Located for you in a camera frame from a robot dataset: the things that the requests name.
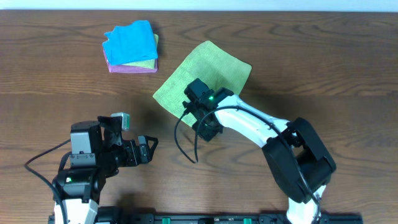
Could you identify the blue folded cloth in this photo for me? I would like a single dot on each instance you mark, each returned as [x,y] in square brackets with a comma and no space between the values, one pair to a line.
[132,43]

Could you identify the green folded cloth in stack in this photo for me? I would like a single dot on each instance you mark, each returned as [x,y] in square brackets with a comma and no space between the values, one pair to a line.
[143,66]

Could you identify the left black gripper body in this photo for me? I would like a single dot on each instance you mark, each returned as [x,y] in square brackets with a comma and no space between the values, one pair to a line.
[142,149]

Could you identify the light green cloth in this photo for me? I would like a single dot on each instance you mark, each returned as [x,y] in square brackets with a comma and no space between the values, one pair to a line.
[209,63]

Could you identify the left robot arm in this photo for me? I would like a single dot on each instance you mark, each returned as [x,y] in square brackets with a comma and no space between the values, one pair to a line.
[98,151]

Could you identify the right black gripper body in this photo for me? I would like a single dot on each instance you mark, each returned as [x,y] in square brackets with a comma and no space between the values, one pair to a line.
[206,131]

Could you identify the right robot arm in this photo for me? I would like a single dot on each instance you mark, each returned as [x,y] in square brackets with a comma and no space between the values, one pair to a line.
[299,161]

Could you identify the purple folded cloth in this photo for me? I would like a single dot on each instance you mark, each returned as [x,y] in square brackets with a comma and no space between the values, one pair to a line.
[130,69]

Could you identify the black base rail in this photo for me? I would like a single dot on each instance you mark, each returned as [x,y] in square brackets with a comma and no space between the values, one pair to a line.
[266,218]

